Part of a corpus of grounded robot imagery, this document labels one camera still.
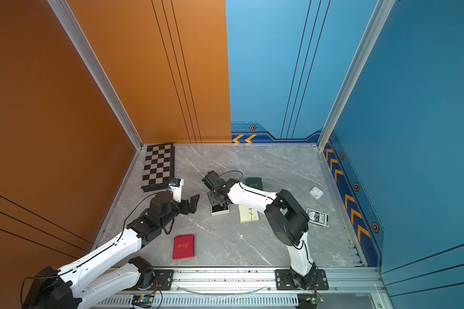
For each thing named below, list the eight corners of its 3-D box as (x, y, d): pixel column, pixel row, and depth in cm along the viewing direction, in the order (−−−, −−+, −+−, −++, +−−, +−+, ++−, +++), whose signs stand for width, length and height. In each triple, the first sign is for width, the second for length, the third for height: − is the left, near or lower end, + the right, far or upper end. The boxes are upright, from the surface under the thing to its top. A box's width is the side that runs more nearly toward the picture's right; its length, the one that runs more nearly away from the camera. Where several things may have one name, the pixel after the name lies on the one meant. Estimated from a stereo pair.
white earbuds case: (317, 200, 98) (318, 198, 96) (307, 192, 101) (308, 190, 99) (323, 194, 100) (324, 192, 98) (313, 187, 103) (314, 184, 102)
